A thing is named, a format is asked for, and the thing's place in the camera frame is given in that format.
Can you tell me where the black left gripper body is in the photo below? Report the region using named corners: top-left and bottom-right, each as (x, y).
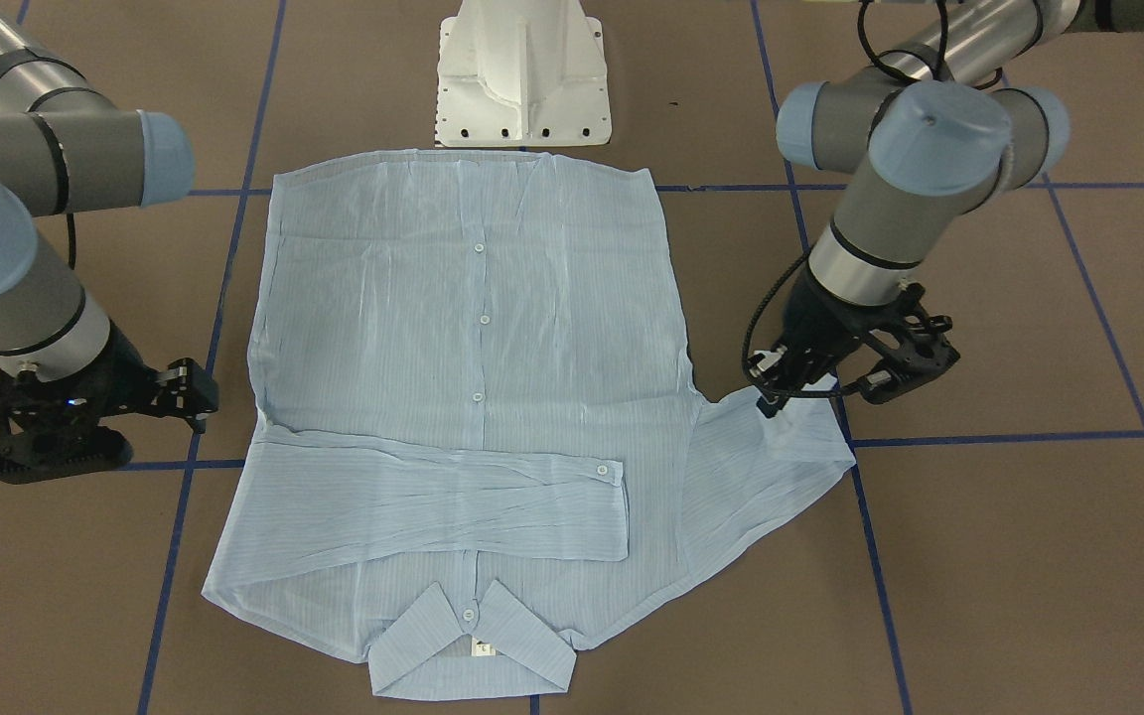
top-left (777, 268), bottom-right (901, 390)

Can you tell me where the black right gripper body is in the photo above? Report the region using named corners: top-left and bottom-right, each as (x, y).
top-left (0, 326), bottom-right (158, 451)

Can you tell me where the light blue button shirt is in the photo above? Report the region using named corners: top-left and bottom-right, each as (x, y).
top-left (202, 150), bottom-right (855, 701)

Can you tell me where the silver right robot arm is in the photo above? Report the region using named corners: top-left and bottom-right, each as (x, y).
top-left (0, 13), bottom-right (219, 453)

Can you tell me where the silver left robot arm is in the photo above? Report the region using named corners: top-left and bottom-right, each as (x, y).
top-left (742, 1), bottom-right (1144, 418)

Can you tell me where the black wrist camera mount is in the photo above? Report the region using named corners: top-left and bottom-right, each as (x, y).
top-left (857, 283), bottom-right (959, 404)

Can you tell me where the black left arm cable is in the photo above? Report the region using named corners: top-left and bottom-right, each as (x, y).
top-left (741, 0), bottom-right (950, 378)

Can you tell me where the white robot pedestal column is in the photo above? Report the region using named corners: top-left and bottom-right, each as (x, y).
top-left (432, 1), bottom-right (613, 148)

